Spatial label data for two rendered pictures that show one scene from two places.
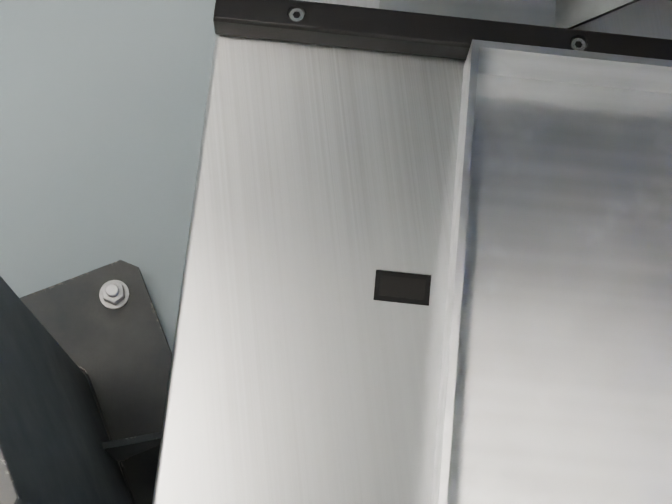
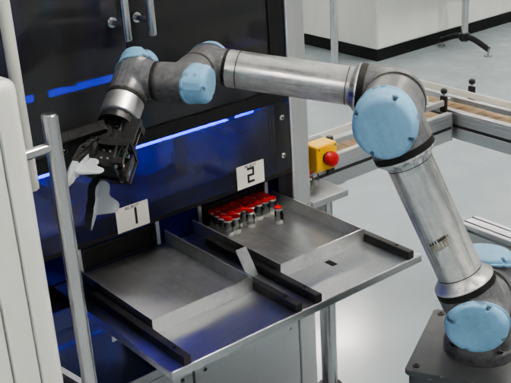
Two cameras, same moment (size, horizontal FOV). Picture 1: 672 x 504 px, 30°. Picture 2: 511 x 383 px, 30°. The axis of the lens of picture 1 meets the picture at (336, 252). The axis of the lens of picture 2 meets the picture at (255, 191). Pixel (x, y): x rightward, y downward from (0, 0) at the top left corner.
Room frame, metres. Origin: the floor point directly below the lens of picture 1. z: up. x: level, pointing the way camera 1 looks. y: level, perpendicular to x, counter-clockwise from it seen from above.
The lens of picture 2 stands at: (1.43, 1.45, 1.90)
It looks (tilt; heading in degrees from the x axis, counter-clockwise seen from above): 23 degrees down; 234
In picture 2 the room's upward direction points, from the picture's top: 4 degrees counter-clockwise
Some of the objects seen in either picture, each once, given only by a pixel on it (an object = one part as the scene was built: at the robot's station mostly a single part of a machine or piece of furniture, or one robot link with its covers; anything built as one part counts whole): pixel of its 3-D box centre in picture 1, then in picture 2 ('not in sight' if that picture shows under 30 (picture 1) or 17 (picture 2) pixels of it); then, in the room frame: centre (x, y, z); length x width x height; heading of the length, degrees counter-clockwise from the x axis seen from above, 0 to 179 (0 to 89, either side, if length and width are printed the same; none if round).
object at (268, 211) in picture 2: not in sight; (248, 214); (0.18, -0.34, 0.91); 0.18 x 0.02 x 0.05; 2
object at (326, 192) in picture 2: not in sight; (313, 191); (-0.08, -0.40, 0.87); 0.14 x 0.13 x 0.02; 92
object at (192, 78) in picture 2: not in sight; (185, 80); (0.51, -0.04, 1.39); 0.11 x 0.11 x 0.08; 37
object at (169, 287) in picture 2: not in sight; (160, 277); (0.52, -0.22, 0.90); 0.34 x 0.26 x 0.04; 92
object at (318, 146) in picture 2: not in sight; (318, 154); (-0.07, -0.36, 1.00); 0.08 x 0.07 x 0.07; 92
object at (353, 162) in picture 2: not in sight; (359, 140); (-0.35, -0.51, 0.92); 0.69 x 0.16 x 0.16; 2
